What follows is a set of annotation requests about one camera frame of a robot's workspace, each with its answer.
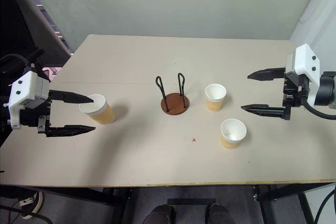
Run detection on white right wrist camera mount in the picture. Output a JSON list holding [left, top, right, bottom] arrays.
[[286, 43, 322, 105]]

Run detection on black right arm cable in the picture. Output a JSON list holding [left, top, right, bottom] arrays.
[[301, 97, 336, 120]]

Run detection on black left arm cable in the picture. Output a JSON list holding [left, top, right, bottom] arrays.
[[0, 54, 35, 74]]

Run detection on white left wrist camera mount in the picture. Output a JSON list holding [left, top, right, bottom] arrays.
[[8, 70, 50, 131]]

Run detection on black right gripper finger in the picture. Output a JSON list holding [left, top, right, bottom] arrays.
[[240, 103, 285, 119], [247, 68, 286, 82]]

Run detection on black floor cable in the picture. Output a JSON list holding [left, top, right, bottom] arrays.
[[313, 182, 336, 224]]

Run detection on yellow paper cup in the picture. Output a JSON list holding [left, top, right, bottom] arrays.
[[204, 83, 227, 112], [78, 93, 116, 125], [220, 118, 248, 150]]

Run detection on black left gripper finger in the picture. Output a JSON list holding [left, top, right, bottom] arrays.
[[46, 124, 97, 138], [49, 90, 96, 104]]

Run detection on black and white sneaker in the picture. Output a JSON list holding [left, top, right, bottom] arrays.
[[19, 190, 45, 220]]

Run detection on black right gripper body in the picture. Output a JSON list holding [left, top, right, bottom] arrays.
[[281, 73, 310, 121]]

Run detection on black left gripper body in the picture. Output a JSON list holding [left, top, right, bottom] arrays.
[[19, 90, 54, 137]]

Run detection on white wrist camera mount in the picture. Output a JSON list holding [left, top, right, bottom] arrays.
[[8, 70, 50, 131], [286, 43, 322, 105]]

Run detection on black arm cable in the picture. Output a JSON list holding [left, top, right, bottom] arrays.
[[301, 97, 336, 120], [0, 54, 35, 74]]

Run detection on brown cup holder stand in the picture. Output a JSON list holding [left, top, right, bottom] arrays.
[[155, 72, 191, 116]]

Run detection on dark rounded shape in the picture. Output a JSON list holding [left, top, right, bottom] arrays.
[[208, 203, 235, 224], [149, 204, 176, 224]]

